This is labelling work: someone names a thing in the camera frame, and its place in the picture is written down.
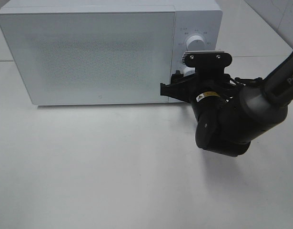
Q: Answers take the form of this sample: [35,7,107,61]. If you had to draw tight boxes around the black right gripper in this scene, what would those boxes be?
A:
[160,70,232,119]

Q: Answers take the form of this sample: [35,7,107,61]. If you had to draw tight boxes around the white round knob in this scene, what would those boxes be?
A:
[183,67,195,77]
[186,35,205,51]

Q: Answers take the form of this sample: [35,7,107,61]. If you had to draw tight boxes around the white microwave door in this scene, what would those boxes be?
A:
[0,12,174,105]

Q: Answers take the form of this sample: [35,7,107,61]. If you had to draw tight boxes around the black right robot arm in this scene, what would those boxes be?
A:
[160,51,293,157]

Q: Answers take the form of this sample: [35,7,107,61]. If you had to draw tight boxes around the white microwave oven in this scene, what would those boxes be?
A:
[0,0,222,103]

